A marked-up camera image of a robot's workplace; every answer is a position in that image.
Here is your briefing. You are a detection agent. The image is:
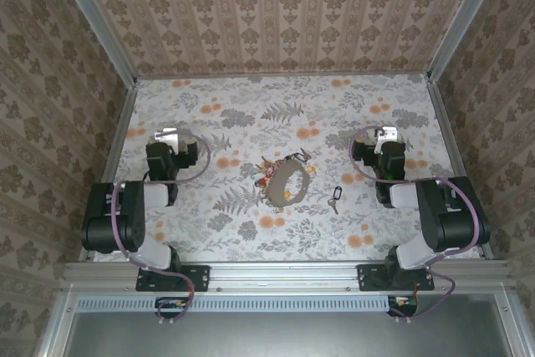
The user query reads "long aluminium base rail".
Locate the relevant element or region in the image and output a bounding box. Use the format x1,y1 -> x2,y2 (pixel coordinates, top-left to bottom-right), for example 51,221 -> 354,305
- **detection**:
62,260 -> 513,292

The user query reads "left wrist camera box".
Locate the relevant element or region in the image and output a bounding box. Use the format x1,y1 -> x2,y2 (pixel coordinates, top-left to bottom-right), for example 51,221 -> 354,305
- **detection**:
153,127 -> 180,153

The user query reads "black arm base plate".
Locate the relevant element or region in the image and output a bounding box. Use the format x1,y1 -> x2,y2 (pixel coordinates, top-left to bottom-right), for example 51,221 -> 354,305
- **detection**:
135,263 -> 211,293
357,263 -> 436,293

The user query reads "aluminium frame post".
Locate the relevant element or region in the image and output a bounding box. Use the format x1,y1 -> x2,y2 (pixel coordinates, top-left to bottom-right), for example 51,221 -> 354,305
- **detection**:
425,0 -> 510,84
46,0 -> 140,89

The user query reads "aluminium table side rail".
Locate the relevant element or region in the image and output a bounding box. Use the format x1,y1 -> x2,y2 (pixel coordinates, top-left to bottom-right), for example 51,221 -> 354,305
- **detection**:
77,80 -> 140,263
425,76 -> 496,260

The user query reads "grey slotted cable duct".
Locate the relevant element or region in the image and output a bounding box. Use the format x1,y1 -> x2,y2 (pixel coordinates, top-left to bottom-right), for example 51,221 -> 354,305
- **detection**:
77,294 -> 388,314

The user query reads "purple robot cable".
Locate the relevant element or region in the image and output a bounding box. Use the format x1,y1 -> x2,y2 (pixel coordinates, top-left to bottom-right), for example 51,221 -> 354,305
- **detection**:
348,125 -> 482,323
110,130 -> 212,325

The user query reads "silver key with black tag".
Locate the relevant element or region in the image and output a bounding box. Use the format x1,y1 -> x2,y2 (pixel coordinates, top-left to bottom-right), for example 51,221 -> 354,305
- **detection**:
326,186 -> 344,214

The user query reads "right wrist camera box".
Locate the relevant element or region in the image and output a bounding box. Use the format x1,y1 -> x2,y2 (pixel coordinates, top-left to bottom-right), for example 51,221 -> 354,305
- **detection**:
373,125 -> 398,156

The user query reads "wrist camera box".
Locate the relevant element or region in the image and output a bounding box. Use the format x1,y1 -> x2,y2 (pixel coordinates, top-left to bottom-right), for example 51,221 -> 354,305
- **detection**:
373,125 -> 398,156
153,127 -> 180,153

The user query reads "grey keyring disc with keys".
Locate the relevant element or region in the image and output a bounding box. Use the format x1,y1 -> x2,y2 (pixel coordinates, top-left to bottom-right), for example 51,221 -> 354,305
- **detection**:
240,149 -> 318,215

